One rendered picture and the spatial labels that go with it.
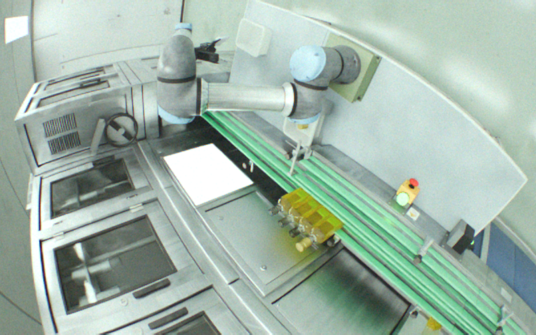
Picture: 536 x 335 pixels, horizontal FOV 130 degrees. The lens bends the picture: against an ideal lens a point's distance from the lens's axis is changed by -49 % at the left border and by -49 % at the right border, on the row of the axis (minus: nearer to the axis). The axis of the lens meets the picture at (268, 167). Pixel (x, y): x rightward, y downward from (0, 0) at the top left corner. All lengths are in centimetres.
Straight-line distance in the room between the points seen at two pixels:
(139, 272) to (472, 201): 122
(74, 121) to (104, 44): 276
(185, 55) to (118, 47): 351
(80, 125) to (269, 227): 114
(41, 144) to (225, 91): 115
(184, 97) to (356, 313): 93
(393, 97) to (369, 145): 22
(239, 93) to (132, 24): 355
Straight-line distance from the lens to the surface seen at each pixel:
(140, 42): 422
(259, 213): 107
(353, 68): 87
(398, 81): 93
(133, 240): 105
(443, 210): 99
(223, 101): 72
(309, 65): 74
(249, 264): 91
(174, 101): 70
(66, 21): 410
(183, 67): 67
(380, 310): 104
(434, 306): 104
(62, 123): 147
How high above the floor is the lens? 163
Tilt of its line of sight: 36 degrees down
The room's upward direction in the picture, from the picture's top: 110 degrees counter-clockwise
